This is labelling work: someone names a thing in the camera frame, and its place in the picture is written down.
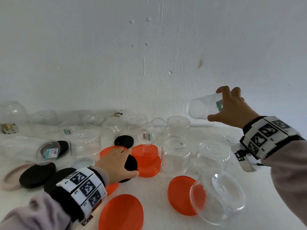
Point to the group of transparent plastic jars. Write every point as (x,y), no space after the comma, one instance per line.
(176,155)

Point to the black white marker wristband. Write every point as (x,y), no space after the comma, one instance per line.
(266,136)
(81,186)

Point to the tall transparent labelled jar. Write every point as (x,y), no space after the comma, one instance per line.
(201,106)

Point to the light blue lid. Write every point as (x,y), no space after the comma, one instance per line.
(82,164)

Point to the person's left forearm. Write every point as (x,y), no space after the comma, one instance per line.
(31,215)

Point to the person's right hand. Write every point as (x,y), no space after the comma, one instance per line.
(236,112)

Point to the wide transparent jar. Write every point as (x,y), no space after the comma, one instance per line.
(225,196)

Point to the pale pink lid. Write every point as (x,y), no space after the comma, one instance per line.
(9,182)

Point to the large orange lid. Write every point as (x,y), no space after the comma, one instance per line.
(121,213)
(180,196)
(112,189)

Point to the person's left hand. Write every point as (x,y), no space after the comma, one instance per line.
(114,167)

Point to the person's right forearm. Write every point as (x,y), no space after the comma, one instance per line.
(290,177)

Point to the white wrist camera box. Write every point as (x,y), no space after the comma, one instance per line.
(247,162)
(86,220)

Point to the small black lid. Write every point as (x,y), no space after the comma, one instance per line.
(124,142)
(131,164)
(63,148)

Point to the large black lid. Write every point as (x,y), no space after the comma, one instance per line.
(54,179)
(37,176)

